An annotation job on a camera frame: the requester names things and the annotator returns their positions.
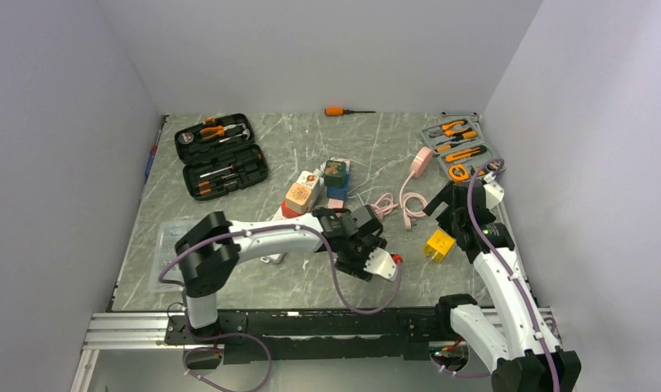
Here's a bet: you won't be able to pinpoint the pink plug cable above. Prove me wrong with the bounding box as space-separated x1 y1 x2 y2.
398 172 430 232

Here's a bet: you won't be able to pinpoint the white lion print adapter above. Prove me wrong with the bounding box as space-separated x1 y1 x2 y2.
297 171 323 189

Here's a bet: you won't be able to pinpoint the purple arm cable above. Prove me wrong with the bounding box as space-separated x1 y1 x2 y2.
430 158 561 392
158 224 404 390

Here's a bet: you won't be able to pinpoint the dark green cube adapter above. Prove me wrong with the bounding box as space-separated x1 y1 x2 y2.
323 159 347 189

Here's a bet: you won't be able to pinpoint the loose orange screwdriver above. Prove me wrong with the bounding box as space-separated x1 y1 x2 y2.
324 107 375 117

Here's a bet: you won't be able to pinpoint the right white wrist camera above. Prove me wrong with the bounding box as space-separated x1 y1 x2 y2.
482 172 505 209

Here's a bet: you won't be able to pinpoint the beige cube adapter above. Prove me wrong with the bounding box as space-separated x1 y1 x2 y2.
284 183 318 215

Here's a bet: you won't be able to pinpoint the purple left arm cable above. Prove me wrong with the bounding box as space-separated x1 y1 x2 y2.
158 224 404 390

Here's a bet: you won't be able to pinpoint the orange black combination pliers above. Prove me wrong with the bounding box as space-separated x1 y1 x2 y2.
428 119 471 138

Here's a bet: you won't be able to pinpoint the orange black utility knife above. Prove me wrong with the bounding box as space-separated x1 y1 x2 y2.
444 145 488 163

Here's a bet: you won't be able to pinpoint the blue cube adapter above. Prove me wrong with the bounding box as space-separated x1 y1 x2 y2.
326 173 351 202

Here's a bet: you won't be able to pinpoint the white multicolour power strip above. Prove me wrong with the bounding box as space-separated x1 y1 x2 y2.
259 171 326 265

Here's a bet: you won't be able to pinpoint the clear plastic screw box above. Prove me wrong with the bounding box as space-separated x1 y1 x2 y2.
148 220 199 292

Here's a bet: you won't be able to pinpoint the grey plastic tool case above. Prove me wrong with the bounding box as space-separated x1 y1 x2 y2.
418 115 500 182

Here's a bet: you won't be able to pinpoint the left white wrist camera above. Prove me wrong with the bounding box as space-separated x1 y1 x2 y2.
363 248 403 282

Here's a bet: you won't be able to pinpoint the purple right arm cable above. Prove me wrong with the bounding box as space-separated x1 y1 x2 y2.
430 158 561 392

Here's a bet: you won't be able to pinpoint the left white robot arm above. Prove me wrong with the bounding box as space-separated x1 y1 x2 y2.
171 206 400 343

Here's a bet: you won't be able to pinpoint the black plastic tool case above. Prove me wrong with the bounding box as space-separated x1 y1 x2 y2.
174 114 269 201

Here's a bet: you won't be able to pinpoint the yellow cube socket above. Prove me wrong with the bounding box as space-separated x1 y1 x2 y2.
422 229 456 264

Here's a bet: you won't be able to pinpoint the red cube adapter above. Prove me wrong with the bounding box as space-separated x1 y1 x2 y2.
280 202 303 219

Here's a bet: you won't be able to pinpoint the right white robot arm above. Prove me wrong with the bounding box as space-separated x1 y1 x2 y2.
424 180 582 391

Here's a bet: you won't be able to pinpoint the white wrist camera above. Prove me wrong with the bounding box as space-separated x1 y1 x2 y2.
482 172 505 209
363 248 403 282

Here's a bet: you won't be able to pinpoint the orange tape measure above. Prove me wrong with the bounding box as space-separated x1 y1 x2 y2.
448 164 470 183

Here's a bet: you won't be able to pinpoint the orange handled screwdriver upper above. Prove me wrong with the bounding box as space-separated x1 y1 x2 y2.
435 131 477 153

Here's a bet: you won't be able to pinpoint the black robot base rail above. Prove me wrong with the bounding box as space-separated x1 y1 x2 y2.
164 307 459 364

